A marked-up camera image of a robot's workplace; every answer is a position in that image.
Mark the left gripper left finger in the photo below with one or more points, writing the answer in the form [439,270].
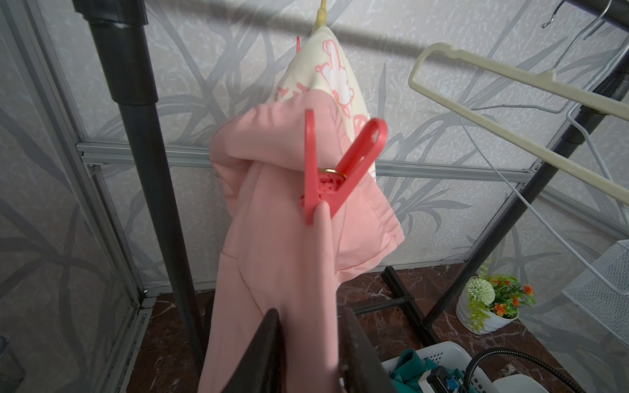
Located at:
[261,369]

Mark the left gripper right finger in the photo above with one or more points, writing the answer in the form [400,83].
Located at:
[359,365]

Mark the teal green jacket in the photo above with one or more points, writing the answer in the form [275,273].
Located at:
[407,375]

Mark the pink jacket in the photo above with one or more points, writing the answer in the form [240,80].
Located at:
[272,259]

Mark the white hanger of rainbow jacket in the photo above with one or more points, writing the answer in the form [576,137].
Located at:
[611,87]

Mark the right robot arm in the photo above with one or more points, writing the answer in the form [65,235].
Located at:
[517,362]

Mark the white perforated laundry basket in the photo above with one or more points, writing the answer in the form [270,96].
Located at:
[447,354]

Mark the potted artificial flower plant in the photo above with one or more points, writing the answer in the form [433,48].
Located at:
[490,302]

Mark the white plastic tray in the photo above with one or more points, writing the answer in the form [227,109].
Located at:
[518,383]

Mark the black clothes rack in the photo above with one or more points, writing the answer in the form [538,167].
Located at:
[117,28]

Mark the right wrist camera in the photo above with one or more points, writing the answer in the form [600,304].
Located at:
[439,380]

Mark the white wire mesh basket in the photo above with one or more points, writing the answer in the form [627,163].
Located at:
[602,290]

